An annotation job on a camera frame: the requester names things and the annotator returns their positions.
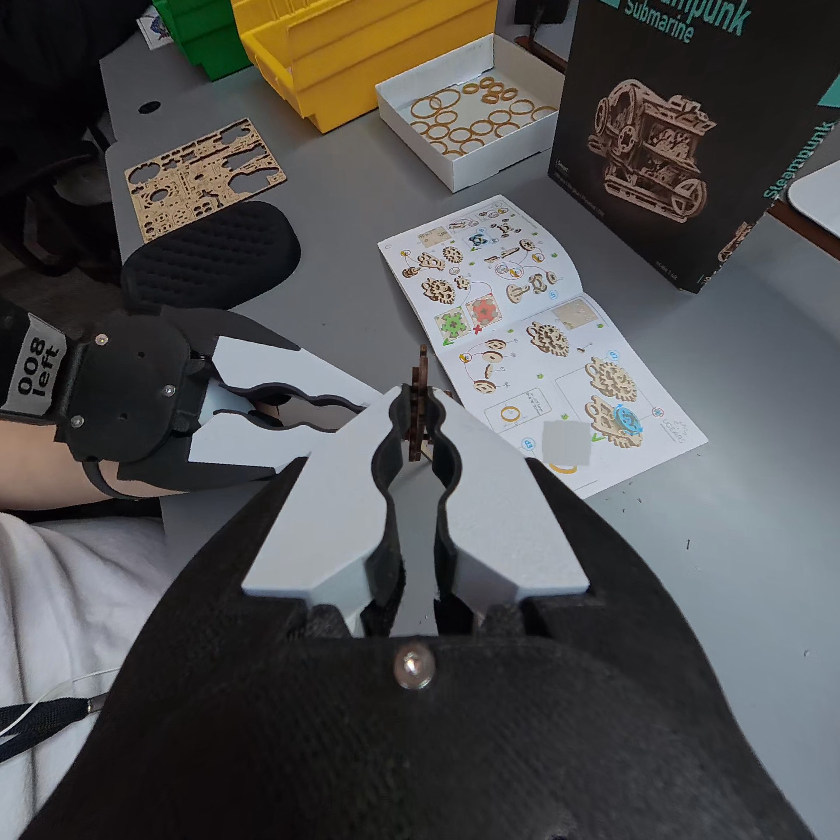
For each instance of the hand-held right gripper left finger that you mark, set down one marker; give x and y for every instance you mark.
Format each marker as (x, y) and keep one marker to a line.
(315, 525)

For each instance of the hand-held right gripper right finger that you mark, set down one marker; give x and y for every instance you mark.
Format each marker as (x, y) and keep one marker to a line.
(512, 525)

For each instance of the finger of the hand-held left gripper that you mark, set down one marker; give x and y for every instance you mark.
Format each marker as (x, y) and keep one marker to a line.
(229, 439)
(282, 367)

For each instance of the wooden gear assembly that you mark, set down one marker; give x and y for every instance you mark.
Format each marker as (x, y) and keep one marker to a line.
(418, 394)

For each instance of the person's left forearm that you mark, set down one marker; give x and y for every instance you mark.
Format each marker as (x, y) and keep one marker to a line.
(46, 466)

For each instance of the laser-cut wooden parts sheet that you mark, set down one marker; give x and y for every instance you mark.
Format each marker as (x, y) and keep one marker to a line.
(197, 184)

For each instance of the black model kit box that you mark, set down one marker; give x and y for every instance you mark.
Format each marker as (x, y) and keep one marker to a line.
(656, 131)

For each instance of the black wristband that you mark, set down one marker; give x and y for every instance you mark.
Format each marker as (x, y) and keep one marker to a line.
(98, 480)

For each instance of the black padded wrist rest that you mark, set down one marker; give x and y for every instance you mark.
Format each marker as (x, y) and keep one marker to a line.
(210, 256)

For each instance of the illustrated instruction booklet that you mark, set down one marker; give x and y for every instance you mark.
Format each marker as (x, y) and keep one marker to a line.
(525, 328)

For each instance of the white shirt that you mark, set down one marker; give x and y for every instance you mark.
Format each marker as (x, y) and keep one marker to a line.
(65, 590)

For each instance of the white cardboard tray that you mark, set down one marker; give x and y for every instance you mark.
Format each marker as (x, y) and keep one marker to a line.
(472, 167)

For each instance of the black office chair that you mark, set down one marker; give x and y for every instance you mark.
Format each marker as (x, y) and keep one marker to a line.
(52, 98)

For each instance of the pile of tan rubber rings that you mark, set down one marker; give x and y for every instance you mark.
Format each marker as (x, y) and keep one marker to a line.
(472, 124)

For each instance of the yellow plastic bin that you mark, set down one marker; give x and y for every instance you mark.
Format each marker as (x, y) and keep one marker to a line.
(367, 59)

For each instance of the green plastic bin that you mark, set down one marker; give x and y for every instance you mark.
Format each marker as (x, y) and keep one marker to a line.
(197, 33)

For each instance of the small printed sticker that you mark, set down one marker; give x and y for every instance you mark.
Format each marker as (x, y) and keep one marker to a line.
(156, 29)

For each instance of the black clamp knob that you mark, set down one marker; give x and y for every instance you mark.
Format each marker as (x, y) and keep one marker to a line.
(541, 13)

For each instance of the white metal plate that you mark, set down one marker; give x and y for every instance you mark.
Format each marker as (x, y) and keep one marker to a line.
(817, 197)

